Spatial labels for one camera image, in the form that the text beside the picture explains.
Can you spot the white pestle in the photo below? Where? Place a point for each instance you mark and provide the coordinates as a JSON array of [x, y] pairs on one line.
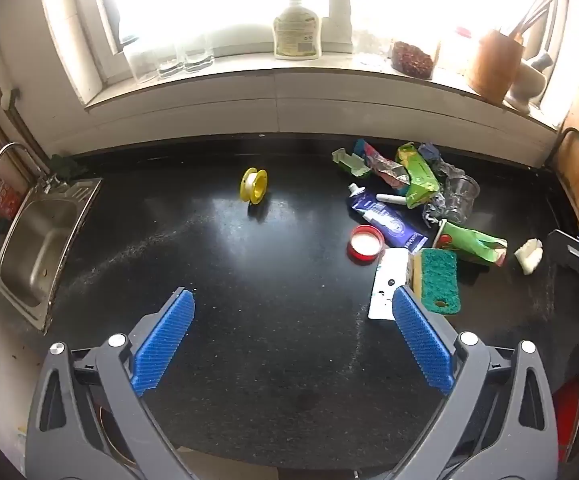
[[542, 61]]

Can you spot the white and green marker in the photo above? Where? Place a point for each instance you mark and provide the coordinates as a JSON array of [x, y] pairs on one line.
[[392, 199]]

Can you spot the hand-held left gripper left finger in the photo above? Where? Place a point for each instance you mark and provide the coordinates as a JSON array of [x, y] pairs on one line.
[[167, 335]]

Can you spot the dark green scouring pad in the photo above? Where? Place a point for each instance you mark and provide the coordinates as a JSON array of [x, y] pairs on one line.
[[69, 165]]

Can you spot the yellow tape spool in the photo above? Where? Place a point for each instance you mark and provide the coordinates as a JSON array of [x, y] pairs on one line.
[[253, 186]]

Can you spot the wooden utensil holder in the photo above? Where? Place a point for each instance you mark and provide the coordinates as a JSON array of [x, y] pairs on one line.
[[492, 67]]

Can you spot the white plastic card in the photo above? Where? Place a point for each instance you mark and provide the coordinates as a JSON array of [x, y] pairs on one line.
[[387, 280]]

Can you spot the white mortar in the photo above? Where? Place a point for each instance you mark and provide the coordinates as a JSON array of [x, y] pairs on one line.
[[524, 87]]

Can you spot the crumpled grey wrapper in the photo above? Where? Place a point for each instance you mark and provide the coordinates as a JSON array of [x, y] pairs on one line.
[[434, 210]]

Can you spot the clear drinking glass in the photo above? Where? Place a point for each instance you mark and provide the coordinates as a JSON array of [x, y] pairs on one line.
[[199, 57], [171, 62]]

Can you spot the red jar lid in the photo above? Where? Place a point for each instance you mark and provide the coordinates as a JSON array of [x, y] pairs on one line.
[[365, 244]]

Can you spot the jar with brown contents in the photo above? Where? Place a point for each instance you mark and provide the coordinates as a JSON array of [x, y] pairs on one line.
[[412, 60]]

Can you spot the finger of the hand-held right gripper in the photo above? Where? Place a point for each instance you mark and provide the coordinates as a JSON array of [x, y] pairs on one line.
[[569, 252]]

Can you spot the red plastic bin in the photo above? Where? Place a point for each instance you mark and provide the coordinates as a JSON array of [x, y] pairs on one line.
[[569, 420]]

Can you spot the green snack packet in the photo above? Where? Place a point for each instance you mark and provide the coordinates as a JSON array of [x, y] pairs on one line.
[[419, 175]]

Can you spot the white detergent bottle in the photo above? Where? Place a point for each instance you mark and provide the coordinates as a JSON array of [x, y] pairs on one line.
[[297, 32]]

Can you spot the green and yellow sponge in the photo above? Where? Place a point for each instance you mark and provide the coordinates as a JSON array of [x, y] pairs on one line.
[[437, 275]]

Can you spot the clear plastic cup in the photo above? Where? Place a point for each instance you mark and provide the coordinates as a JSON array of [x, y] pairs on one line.
[[462, 197]]

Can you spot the light green plastic piece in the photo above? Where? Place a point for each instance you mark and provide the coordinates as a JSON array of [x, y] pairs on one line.
[[349, 162]]

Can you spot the green and red snack bag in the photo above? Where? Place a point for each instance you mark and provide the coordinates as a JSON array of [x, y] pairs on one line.
[[469, 242]]

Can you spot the steel kitchen sink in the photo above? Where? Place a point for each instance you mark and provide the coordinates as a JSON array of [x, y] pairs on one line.
[[34, 255]]

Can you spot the blue toothpaste tube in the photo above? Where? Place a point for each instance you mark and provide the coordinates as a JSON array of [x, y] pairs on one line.
[[384, 217]]

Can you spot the white crumpled tissue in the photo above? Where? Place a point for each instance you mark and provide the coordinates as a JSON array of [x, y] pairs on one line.
[[529, 257]]

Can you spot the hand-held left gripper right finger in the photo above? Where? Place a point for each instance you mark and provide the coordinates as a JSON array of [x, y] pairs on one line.
[[419, 340]]

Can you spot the empty glass jars on sill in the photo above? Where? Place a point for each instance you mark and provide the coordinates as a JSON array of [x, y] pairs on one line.
[[142, 65]]

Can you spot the chrome faucet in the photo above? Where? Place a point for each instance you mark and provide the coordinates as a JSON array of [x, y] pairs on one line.
[[4, 152]]

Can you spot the wooden kitchen utensils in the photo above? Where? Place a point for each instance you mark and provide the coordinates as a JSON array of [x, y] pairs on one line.
[[534, 12]]

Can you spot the red and blue foil wrapper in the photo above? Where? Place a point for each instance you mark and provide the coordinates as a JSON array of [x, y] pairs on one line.
[[387, 170]]

